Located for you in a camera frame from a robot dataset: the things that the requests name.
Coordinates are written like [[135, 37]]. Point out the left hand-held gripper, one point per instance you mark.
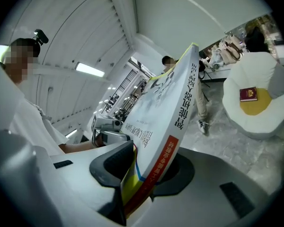
[[109, 132]]

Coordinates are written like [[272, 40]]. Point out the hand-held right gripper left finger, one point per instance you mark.
[[38, 185]]

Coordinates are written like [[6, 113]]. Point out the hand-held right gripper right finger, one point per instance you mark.
[[203, 197]]

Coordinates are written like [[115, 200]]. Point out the white book with red band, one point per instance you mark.
[[156, 117]]

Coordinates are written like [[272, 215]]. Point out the white and yellow sofa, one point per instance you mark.
[[251, 67]]

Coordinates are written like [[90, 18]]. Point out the person's left forearm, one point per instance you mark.
[[78, 147]]

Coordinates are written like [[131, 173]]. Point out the black metal railing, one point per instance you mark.
[[124, 85]]

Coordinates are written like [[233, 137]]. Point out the person's white shirt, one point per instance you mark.
[[35, 124]]

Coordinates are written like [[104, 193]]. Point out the rectangular ceiling light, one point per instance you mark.
[[90, 70]]

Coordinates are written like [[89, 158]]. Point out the black stand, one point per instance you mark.
[[203, 73]]

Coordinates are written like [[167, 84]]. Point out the person's head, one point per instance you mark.
[[16, 58]]

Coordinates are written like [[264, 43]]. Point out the white counter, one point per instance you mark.
[[217, 72]]

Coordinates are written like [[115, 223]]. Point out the grey cushion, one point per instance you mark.
[[280, 81]]

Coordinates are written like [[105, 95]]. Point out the beige handbag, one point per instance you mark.
[[230, 51]]

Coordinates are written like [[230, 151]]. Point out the black head camera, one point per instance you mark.
[[40, 37]]

